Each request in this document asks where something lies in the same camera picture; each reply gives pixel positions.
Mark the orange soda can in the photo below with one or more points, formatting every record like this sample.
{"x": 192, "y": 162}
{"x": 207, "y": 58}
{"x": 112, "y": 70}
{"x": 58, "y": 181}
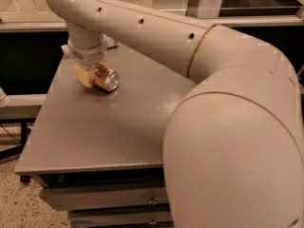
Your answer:
{"x": 106, "y": 78}

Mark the lower grey drawer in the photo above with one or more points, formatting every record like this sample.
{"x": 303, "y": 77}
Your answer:
{"x": 127, "y": 217}

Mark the upper grey drawer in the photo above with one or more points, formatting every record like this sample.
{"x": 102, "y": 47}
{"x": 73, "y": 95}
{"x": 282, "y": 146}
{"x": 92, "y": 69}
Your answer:
{"x": 131, "y": 193}

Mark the metal railing frame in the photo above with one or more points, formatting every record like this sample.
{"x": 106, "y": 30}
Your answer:
{"x": 35, "y": 15}

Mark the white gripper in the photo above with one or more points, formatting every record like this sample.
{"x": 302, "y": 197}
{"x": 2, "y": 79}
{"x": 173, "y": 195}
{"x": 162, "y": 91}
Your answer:
{"x": 89, "y": 56}

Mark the grey drawer cabinet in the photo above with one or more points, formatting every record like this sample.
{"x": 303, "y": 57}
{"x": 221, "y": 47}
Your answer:
{"x": 85, "y": 137}

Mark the clear plastic water bottle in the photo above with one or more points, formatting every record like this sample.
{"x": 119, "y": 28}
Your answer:
{"x": 66, "y": 50}

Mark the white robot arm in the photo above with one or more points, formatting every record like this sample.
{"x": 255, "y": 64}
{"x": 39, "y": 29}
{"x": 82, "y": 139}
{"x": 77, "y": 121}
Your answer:
{"x": 233, "y": 148}

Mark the drawer knob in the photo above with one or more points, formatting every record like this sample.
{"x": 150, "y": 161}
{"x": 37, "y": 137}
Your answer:
{"x": 152, "y": 202}
{"x": 152, "y": 222}

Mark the upper drawer knob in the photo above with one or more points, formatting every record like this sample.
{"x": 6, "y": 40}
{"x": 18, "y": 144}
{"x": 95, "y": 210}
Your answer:
{"x": 152, "y": 202}

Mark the grey drawer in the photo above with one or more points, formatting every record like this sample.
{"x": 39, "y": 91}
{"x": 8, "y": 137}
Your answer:
{"x": 127, "y": 217}
{"x": 131, "y": 193}

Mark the lower drawer knob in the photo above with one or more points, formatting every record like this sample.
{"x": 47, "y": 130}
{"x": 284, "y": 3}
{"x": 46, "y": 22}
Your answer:
{"x": 152, "y": 222}

